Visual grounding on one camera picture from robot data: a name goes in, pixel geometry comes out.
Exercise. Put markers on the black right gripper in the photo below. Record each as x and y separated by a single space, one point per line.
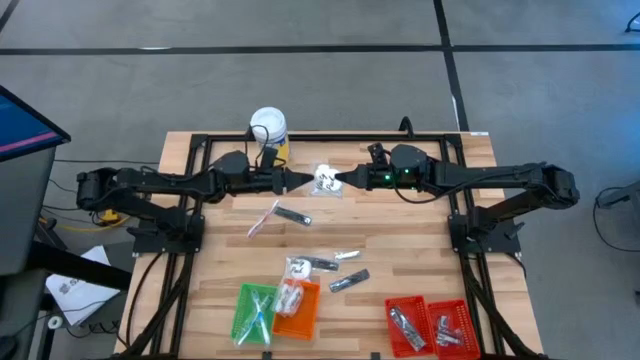
382 179

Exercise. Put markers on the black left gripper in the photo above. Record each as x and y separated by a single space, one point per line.
260 181

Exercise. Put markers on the clear bag with white cotton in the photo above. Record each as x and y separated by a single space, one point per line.
296 297
298 269
281 302
327 181

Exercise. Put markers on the black packaged comb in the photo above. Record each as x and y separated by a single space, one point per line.
322 264
293 216
407 329
349 281

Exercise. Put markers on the green plastic basket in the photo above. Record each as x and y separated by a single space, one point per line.
242 295

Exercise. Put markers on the blue toothbrush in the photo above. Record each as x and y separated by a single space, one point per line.
257 302
245 335

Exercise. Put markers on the orange plastic basket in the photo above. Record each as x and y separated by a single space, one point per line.
305 325

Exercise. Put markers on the silver nail clipper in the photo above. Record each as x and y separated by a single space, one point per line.
454 330
450 341
442 324
347 255

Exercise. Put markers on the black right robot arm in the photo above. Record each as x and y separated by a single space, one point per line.
490 175

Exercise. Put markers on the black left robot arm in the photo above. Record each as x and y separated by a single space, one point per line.
165 182

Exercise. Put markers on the white-lidded yellow wipes canister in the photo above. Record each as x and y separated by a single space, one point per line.
269 122

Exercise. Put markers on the white label sticker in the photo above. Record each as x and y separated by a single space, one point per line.
479 133

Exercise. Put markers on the red plastic basket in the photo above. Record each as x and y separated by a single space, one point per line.
470 347
422 312

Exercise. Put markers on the black beam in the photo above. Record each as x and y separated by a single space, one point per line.
75 265

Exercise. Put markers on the white paper sheet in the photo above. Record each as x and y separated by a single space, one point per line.
75 300

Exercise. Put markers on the grey cabinet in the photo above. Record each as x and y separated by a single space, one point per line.
25 210

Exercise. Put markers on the blue-screen monitor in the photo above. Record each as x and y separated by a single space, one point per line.
25 125

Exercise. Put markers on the white tape roll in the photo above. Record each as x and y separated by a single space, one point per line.
50 321

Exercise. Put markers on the dark grey cart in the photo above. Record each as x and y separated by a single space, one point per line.
20 310

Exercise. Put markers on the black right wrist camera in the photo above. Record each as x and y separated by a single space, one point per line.
379 154

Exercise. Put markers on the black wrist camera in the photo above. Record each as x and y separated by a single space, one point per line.
269 157
379 154

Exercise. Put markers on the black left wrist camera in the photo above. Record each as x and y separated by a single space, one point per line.
269 157

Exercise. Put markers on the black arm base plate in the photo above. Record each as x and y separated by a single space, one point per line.
500 245
150 245

